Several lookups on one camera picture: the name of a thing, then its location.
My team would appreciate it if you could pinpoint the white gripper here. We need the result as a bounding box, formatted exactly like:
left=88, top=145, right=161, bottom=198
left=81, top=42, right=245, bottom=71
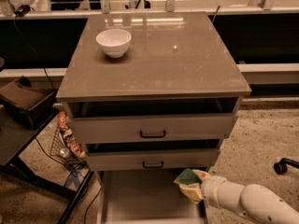
left=179, top=169, right=226, bottom=208

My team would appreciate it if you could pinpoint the green yellow sponge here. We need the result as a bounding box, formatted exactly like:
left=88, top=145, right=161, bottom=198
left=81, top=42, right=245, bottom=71
left=174, top=168, right=200, bottom=186

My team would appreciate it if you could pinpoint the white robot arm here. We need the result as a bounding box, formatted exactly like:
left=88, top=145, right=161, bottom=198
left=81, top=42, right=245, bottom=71
left=174, top=168, right=299, bottom=224

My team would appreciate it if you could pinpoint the grey middle drawer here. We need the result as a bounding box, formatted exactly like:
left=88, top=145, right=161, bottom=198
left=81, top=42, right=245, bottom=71
left=86, top=140, right=220, bottom=171

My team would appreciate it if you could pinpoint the grey drawer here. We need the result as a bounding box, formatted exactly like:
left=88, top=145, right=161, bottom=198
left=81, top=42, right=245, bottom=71
left=70, top=111, right=237, bottom=144
left=86, top=140, right=220, bottom=171
left=96, top=169, right=208, bottom=224

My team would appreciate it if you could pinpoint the grey top drawer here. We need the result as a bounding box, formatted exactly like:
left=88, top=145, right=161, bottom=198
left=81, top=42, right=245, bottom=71
left=70, top=111, right=237, bottom=144

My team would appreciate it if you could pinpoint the grey bottom drawer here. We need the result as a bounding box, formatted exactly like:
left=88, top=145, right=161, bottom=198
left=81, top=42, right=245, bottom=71
left=96, top=169, right=208, bottom=224

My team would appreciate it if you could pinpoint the grey drawer cabinet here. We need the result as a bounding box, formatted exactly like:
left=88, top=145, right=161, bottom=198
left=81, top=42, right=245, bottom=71
left=55, top=11, right=252, bottom=224

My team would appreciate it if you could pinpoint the black chair caster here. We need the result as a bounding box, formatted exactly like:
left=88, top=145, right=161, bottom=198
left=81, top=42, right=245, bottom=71
left=274, top=158, right=299, bottom=175

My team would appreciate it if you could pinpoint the snack bag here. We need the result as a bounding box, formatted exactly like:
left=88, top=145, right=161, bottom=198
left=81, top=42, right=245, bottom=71
left=57, top=111, right=85, bottom=159

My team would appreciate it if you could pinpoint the metal can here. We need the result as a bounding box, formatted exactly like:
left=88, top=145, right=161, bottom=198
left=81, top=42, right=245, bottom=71
left=59, top=147, right=70, bottom=159

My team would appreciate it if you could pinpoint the white ceramic bowl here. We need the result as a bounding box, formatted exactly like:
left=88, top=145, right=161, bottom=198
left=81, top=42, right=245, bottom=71
left=96, top=29, right=132, bottom=58

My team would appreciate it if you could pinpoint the black side table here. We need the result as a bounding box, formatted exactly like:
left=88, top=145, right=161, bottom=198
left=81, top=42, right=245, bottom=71
left=0, top=108, right=93, bottom=224

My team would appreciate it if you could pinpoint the dark brown box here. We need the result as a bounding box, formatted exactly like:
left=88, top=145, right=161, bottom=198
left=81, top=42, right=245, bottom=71
left=0, top=77, right=55, bottom=128

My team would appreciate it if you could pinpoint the black power adapter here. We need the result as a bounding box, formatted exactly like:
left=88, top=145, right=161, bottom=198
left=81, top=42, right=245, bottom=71
left=15, top=5, right=31, bottom=17

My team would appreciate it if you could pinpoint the black floor cable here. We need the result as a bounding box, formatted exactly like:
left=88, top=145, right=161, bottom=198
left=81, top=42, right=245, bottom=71
left=83, top=187, right=103, bottom=224

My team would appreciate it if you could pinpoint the wire basket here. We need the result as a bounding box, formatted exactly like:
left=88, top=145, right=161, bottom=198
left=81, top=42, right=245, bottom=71
left=50, top=129, right=85, bottom=168

